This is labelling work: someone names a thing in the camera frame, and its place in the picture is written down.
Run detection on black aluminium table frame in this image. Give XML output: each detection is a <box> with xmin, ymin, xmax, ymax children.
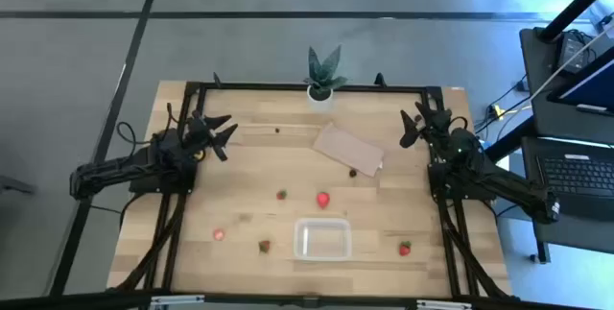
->
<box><xmin>107</xmin><ymin>73</ymin><xmax>519</xmax><ymax>301</ymax></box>

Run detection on white cable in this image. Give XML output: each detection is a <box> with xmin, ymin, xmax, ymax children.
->
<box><xmin>527</xmin><ymin>25</ymin><xmax>614</xmax><ymax>105</ymax></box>

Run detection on black laptop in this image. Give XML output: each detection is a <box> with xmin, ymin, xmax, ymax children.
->
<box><xmin>535</xmin><ymin>151</ymin><xmax>614</xmax><ymax>223</ymax></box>

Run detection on black diagonal pole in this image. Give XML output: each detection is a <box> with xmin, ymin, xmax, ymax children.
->
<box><xmin>483</xmin><ymin>116</ymin><xmax>539</xmax><ymax>163</ymax></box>
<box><xmin>537</xmin><ymin>0</ymin><xmax>614</xmax><ymax>43</ymax></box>

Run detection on black computer monitor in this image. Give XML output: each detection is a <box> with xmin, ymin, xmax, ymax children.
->
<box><xmin>546</xmin><ymin>45</ymin><xmax>614</xmax><ymax>119</ymax></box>

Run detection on black frame crossbar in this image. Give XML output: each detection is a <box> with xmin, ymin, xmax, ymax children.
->
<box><xmin>0</xmin><ymin>289</ymin><xmax>614</xmax><ymax>310</ymax></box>

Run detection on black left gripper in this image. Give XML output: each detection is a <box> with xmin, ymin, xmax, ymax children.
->
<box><xmin>184</xmin><ymin>110</ymin><xmax>239</xmax><ymax>151</ymax></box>

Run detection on silver metal bracket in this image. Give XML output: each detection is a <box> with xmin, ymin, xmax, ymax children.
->
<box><xmin>150</xmin><ymin>294</ymin><xmax>206</xmax><ymax>307</ymax></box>
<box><xmin>414</xmin><ymin>298</ymin><xmax>474</xmax><ymax>310</ymax></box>

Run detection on clear plastic tupperware container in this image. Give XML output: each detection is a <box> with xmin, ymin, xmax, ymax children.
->
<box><xmin>293</xmin><ymin>217</ymin><xmax>353</xmax><ymax>261</ymax></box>

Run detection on black power adapter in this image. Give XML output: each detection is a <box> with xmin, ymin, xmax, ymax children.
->
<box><xmin>557</xmin><ymin>30</ymin><xmax>590</xmax><ymax>75</ymax></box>

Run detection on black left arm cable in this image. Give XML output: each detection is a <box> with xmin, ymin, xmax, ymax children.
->
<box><xmin>116</xmin><ymin>120</ymin><xmax>159</xmax><ymax>147</ymax></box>

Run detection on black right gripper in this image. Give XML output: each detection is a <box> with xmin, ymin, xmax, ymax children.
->
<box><xmin>399</xmin><ymin>101</ymin><xmax>456</xmax><ymax>150</ymax></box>

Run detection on snake plant in white pot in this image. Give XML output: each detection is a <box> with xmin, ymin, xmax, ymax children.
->
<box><xmin>303</xmin><ymin>43</ymin><xmax>350</xmax><ymax>112</ymax></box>

